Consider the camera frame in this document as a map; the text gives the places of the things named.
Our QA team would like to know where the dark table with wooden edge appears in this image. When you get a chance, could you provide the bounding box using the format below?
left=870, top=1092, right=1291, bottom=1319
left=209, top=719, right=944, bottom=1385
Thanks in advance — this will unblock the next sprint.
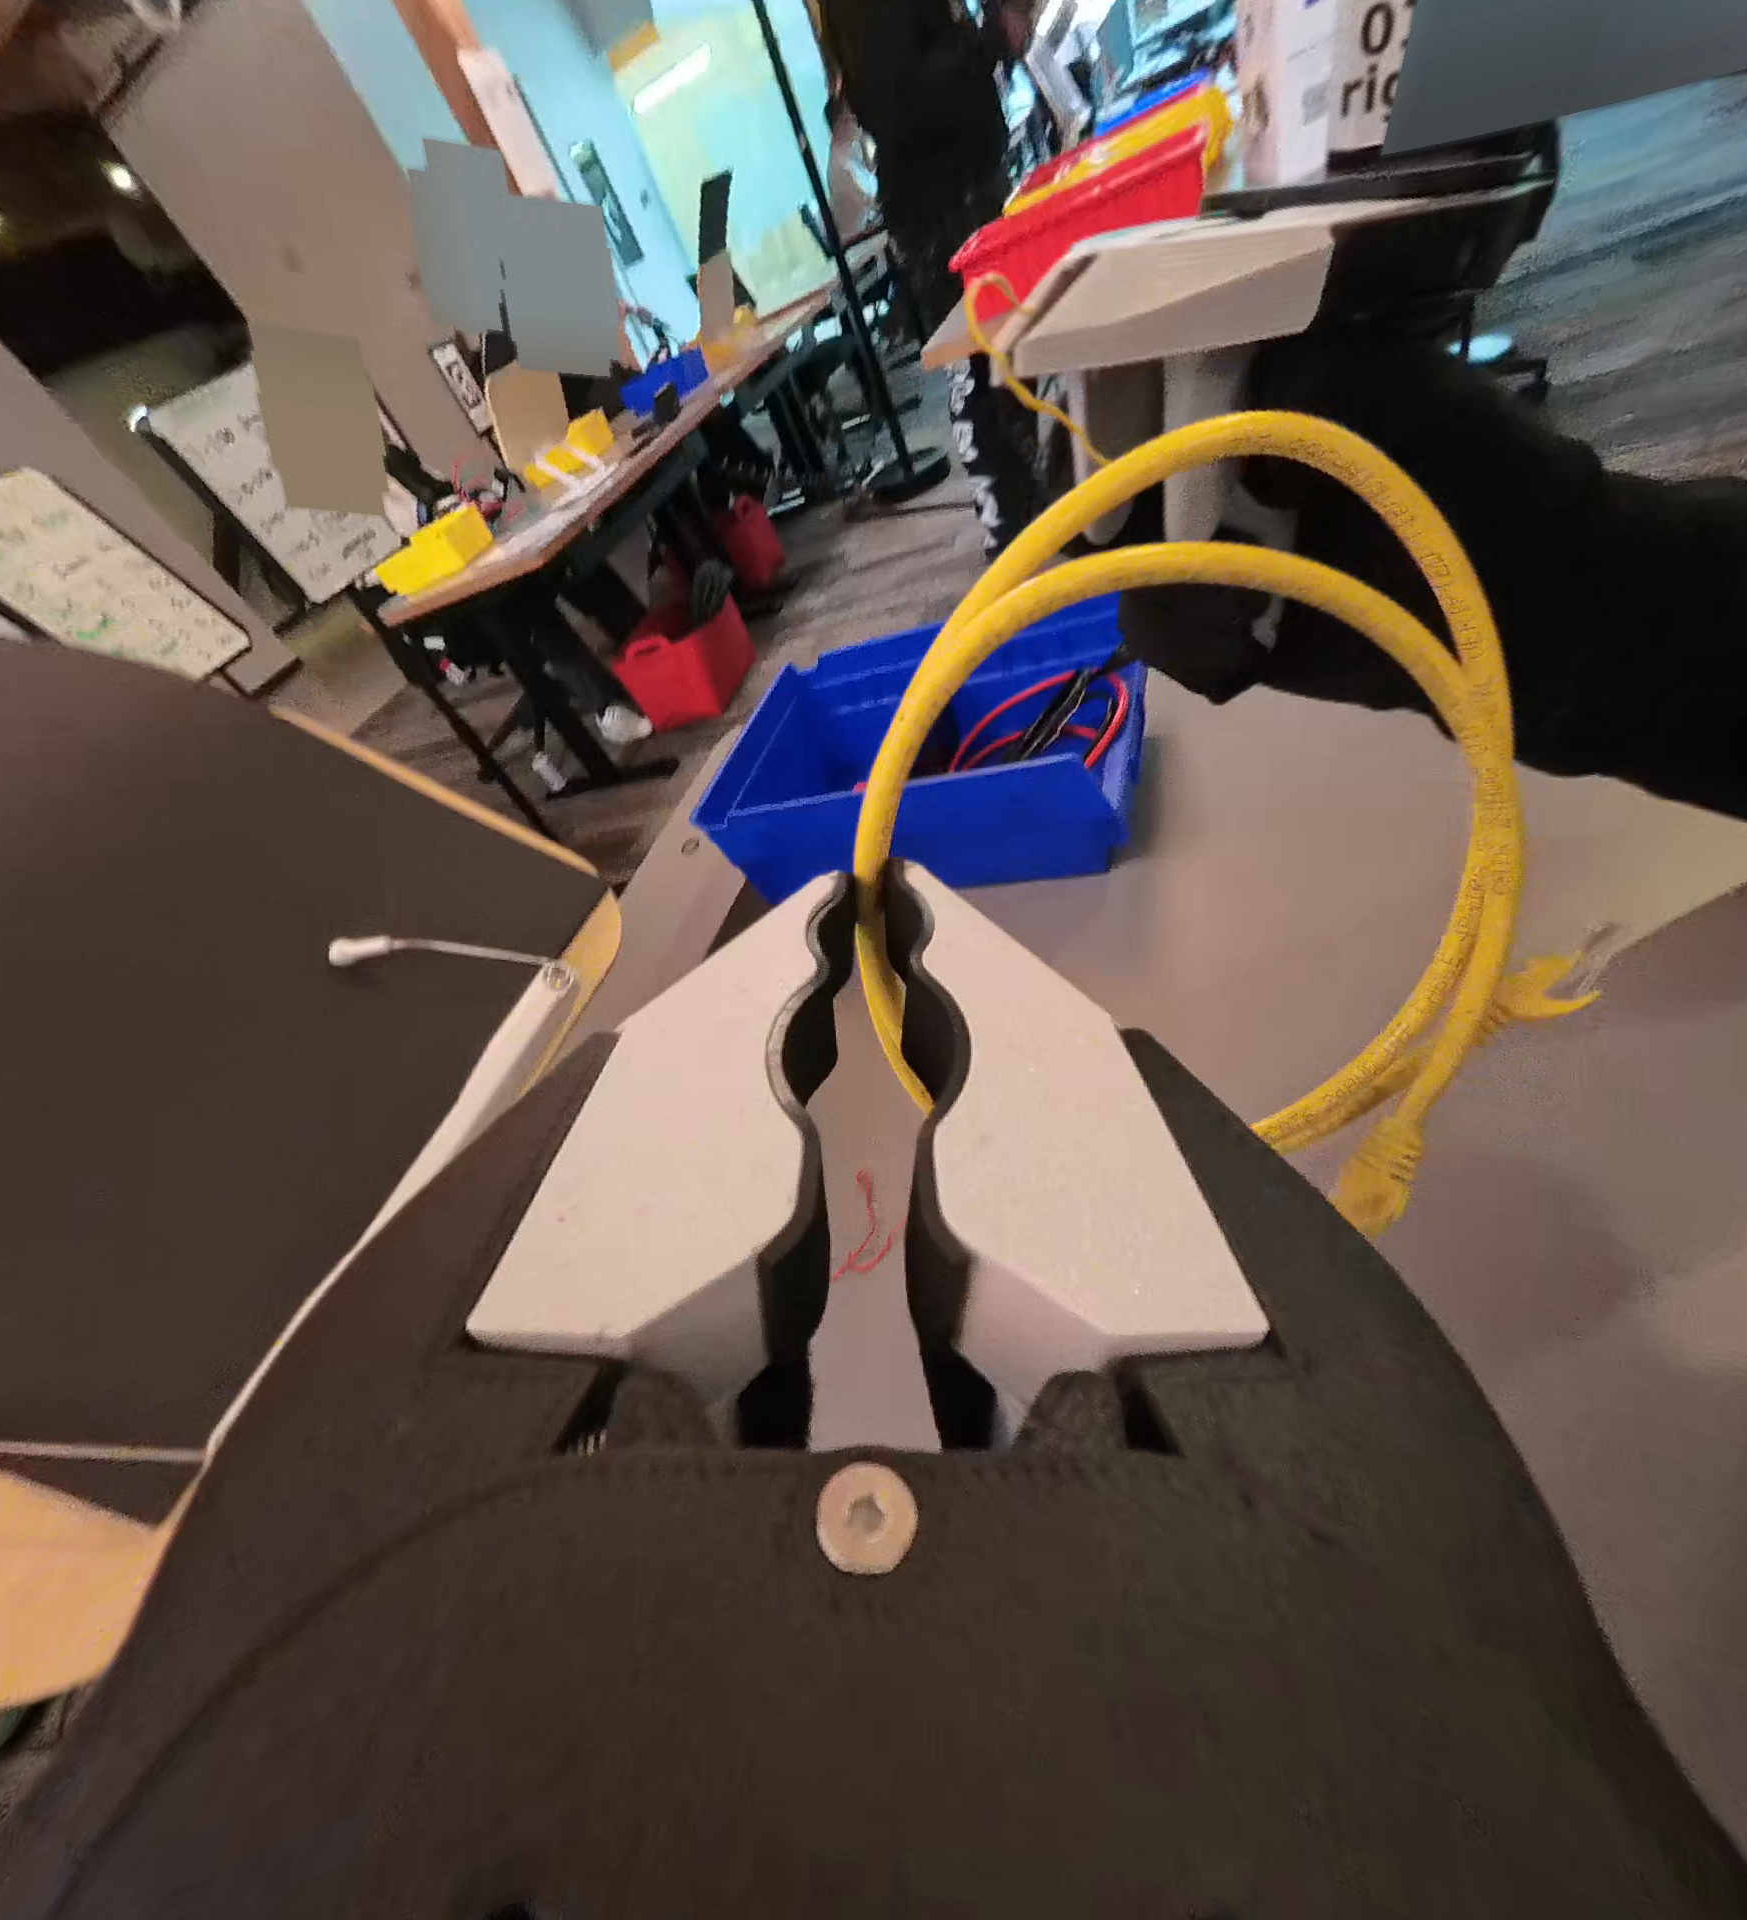
left=0, top=629, right=624, bottom=1714

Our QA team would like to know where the small blue storage bin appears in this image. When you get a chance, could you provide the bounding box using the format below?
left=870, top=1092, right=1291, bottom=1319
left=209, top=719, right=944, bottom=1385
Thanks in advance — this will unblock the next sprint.
left=616, top=345, right=712, bottom=422

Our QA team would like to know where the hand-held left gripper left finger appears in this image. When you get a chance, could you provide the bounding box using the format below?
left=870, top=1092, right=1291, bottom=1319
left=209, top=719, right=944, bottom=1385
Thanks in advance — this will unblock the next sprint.
left=469, top=874, right=860, bottom=1445

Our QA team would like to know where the yellow twist tie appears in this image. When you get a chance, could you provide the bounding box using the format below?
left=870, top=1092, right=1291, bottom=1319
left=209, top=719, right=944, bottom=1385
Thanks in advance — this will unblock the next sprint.
left=959, top=273, right=1111, bottom=471

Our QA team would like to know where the whiteboard on black easel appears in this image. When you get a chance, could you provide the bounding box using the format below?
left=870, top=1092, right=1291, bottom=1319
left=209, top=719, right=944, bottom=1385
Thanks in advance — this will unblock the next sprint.
left=135, top=364, right=405, bottom=606
left=0, top=468, right=256, bottom=686

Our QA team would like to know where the black ethernet cable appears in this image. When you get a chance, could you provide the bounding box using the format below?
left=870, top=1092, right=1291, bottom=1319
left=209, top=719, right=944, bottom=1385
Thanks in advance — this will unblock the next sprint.
left=1013, top=665, right=1116, bottom=762

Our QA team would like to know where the red ethernet cable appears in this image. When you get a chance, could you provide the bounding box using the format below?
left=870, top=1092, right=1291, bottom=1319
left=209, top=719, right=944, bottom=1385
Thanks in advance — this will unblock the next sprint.
left=945, top=670, right=1133, bottom=777

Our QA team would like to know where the yellow storage box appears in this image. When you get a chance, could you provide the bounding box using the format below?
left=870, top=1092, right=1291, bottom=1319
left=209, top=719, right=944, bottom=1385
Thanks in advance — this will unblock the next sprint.
left=373, top=502, right=500, bottom=600

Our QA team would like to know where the yellow ethernet cable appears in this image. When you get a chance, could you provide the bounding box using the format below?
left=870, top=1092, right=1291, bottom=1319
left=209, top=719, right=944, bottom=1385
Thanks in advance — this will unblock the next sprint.
left=852, top=413, right=1603, bottom=1242

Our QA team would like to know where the blue plastic bin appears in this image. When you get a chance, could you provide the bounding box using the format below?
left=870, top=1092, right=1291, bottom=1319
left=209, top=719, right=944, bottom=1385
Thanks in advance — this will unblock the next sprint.
left=690, top=591, right=1151, bottom=905

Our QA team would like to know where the person's right hand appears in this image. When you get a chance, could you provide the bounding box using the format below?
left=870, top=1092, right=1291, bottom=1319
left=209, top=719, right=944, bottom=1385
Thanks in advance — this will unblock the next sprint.
left=1116, top=332, right=1617, bottom=754

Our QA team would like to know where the red twist tie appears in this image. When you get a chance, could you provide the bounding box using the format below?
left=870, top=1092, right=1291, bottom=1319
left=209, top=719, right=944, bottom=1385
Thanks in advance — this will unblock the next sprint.
left=828, top=1168, right=900, bottom=1281

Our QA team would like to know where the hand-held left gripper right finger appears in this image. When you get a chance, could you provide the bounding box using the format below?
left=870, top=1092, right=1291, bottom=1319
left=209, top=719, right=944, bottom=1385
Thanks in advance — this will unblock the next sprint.
left=892, top=861, right=1272, bottom=1445

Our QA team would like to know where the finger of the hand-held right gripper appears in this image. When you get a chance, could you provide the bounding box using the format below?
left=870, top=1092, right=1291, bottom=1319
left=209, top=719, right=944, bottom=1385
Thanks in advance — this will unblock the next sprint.
left=921, top=201, right=1358, bottom=381

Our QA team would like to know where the red plastic crate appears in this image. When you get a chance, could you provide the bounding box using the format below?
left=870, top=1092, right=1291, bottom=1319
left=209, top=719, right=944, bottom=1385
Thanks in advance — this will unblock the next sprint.
left=948, top=124, right=1211, bottom=325

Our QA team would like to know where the person's right forearm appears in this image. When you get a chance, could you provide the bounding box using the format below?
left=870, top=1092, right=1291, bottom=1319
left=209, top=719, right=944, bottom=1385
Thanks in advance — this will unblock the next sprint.
left=1548, top=447, right=1747, bottom=846

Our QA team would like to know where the long wooden table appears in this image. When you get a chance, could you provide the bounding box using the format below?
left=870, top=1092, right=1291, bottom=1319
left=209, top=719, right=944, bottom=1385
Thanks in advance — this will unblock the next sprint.
left=374, top=277, right=847, bottom=800

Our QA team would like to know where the red plastic bin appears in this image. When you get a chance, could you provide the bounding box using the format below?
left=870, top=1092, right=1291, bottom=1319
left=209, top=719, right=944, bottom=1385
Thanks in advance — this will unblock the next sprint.
left=607, top=598, right=760, bottom=734

